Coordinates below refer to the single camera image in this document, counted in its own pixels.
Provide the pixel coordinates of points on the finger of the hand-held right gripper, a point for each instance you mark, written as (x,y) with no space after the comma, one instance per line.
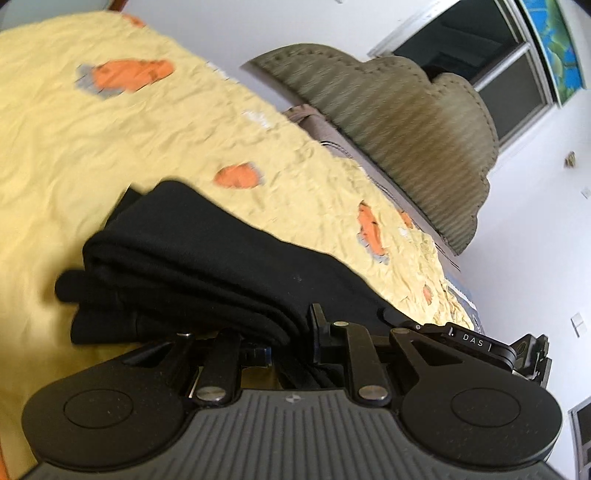
(431,328)

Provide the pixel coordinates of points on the black pants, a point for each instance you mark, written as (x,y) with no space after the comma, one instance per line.
(194,258)

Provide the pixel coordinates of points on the olive upholstered headboard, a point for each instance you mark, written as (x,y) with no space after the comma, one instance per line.
(397,129)

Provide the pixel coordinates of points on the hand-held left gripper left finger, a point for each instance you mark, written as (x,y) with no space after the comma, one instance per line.
(261,356)

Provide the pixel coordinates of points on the yellow carrot print blanket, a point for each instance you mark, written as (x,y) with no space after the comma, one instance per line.
(138,152)

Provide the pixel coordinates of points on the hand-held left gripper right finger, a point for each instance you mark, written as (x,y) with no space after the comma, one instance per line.
(318,325)

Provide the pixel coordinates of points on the white wall switch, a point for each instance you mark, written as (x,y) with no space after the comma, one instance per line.
(578,325)

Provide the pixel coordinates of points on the dark framed furniture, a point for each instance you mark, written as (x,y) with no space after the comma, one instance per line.
(582,438)

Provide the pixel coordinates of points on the aluminium frame window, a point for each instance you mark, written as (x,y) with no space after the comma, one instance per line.
(489,50)

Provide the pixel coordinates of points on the blue green wall poster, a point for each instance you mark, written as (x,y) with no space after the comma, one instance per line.
(556,50)

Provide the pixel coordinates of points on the pinkish brown pillow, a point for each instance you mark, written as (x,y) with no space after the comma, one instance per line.
(351,147)

